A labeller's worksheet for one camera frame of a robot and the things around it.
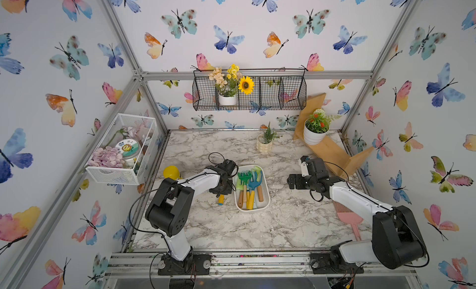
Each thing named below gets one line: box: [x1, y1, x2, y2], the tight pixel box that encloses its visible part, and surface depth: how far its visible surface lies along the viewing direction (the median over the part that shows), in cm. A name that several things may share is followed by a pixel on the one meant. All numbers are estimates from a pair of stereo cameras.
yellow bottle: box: [163, 164, 181, 180], surface depth 92 cm
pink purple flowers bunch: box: [88, 146, 125, 169], surface depth 61 cm
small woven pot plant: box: [256, 120, 283, 154], surface depth 109 cm
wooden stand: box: [292, 93, 375, 177], surface depth 103 cm
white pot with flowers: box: [208, 63, 255, 107], surface depth 86 cm
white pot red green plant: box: [303, 108, 342, 146], surface depth 98 cm
